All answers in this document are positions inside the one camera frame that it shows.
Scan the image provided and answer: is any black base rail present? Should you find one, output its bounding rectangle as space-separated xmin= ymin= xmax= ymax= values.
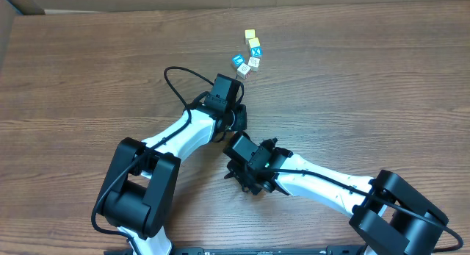
xmin=104 ymin=245 xmax=368 ymax=255

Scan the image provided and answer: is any yellow block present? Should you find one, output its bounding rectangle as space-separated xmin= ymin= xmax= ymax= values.
xmin=245 ymin=29 xmax=256 ymax=42
xmin=248 ymin=37 xmax=261 ymax=49

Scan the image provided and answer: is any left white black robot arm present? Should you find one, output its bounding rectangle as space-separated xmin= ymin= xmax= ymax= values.
xmin=91 ymin=74 xmax=247 ymax=254

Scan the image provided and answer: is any yellow block far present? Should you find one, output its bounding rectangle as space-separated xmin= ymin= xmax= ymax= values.
xmin=245 ymin=29 xmax=256 ymax=42

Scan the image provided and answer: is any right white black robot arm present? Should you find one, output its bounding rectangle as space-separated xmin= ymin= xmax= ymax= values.
xmin=223 ymin=132 xmax=449 ymax=254

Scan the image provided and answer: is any blue letter L block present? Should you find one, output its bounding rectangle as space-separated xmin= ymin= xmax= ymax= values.
xmin=231 ymin=54 xmax=245 ymax=69

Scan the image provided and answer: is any wooden turtle block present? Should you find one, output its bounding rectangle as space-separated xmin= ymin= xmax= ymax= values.
xmin=247 ymin=57 xmax=261 ymax=72

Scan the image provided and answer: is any blue letter X block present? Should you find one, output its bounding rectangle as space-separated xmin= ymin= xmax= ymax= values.
xmin=250 ymin=46 xmax=263 ymax=59

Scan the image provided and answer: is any yellow block near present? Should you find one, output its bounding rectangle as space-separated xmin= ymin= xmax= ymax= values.
xmin=248 ymin=37 xmax=261 ymax=49

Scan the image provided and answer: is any wooden letter O block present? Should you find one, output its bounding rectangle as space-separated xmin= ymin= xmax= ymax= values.
xmin=236 ymin=63 xmax=252 ymax=79

